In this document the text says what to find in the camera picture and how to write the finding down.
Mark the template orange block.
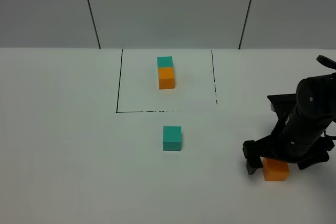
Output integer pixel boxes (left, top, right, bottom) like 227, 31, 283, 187
158, 67, 175, 89

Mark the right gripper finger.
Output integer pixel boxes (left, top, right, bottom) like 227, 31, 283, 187
297, 153, 330, 170
243, 140, 263, 175

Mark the template teal block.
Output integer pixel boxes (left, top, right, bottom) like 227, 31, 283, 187
157, 56, 174, 68

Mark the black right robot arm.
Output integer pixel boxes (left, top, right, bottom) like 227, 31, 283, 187
243, 73, 335, 175

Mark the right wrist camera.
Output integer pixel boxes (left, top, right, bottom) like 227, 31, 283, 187
267, 94, 296, 119

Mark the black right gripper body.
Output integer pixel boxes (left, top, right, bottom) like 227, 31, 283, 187
256, 108, 334, 163

